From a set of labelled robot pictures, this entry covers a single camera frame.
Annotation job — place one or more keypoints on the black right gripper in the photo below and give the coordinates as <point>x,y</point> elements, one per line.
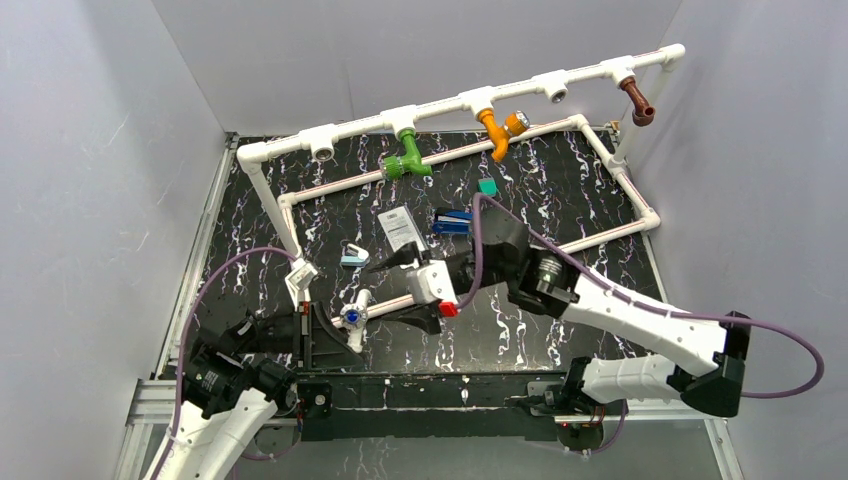
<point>427,314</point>

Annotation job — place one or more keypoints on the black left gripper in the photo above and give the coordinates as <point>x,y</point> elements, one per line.
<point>325,346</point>

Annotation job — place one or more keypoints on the white PVC pipe frame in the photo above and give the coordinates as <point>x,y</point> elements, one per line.
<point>324,189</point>

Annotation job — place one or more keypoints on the white plastic faucet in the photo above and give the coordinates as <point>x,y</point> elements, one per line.
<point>354,317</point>

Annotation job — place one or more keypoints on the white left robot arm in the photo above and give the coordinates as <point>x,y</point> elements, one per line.
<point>230,383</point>

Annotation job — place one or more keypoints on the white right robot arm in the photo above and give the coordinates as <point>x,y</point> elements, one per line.
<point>697,361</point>

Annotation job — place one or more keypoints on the white plastic package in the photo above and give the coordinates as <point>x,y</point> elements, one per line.
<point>400,228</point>

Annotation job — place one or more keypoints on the blue stapler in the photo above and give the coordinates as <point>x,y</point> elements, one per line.
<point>450,221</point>

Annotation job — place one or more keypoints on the light blue small clip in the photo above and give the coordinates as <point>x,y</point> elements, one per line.
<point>354,256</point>

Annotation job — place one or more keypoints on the teal small box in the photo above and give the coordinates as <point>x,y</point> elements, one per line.
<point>488,187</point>

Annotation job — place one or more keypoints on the green plastic faucet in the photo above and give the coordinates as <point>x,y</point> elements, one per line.
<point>411,161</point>

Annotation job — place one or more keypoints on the orange plastic faucet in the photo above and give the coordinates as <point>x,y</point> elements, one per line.
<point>514,125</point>

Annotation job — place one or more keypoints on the brown plastic faucet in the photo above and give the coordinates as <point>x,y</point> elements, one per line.
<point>643,112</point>

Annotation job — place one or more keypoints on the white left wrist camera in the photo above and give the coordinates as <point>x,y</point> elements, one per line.
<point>298,280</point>

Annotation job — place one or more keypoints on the black metal base rail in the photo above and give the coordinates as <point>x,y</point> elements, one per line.
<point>453,405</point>

